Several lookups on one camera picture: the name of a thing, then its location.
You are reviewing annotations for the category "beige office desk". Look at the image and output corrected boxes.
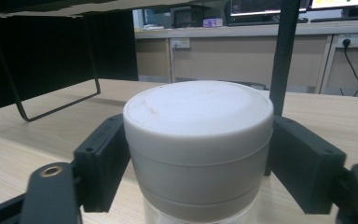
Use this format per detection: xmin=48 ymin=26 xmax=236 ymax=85
xmin=133 ymin=19 xmax=358 ymax=95

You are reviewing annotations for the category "black curtain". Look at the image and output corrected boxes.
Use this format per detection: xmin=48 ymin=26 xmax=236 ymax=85
xmin=0 ymin=11 xmax=140 ymax=115

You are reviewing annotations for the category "white socket with yellow label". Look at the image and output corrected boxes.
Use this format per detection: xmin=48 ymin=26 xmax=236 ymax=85
xmin=169 ymin=37 xmax=191 ymax=50

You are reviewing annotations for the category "black keyboard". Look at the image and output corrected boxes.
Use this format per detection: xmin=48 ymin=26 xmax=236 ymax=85
xmin=310 ymin=16 xmax=358 ymax=24

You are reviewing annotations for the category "white-lidded clear jar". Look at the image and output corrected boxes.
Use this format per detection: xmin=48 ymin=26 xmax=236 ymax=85
xmin=122 ymin=79 xmax=275 ymax=224

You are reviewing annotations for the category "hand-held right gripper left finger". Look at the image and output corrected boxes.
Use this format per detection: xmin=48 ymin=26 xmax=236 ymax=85
xmin=73 ymin=113 xmax=131 ymax=214

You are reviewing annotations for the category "dark desktop device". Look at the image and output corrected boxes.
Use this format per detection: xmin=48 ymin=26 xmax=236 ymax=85
xmin=170 ymin=5 xmax=205 ymax=29

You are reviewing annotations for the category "computer monitor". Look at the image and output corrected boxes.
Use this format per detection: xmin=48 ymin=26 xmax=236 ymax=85
xmin=308 ymin=0 xmax=358 ymax=11
xmin=228 ymin=0 xmax=311 ymax=18

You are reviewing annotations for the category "white wall power outlet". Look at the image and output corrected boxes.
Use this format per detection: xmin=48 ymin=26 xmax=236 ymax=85
xmin=336 ymin=33 xmax=358 ymax=49

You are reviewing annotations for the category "black shelf with metal legs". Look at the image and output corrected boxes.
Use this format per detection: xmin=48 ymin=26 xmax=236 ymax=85
xmin=0 ymin=0 xmax=303 ymax=123

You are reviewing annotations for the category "small purple box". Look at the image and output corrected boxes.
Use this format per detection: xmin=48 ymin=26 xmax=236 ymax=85
xmin=201 ymin=18 xmax=224 ymax=29

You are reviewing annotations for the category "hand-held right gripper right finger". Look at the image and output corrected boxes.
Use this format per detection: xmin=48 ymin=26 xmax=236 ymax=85
xmin=265 ymin=114 xmax=348 ymax=216

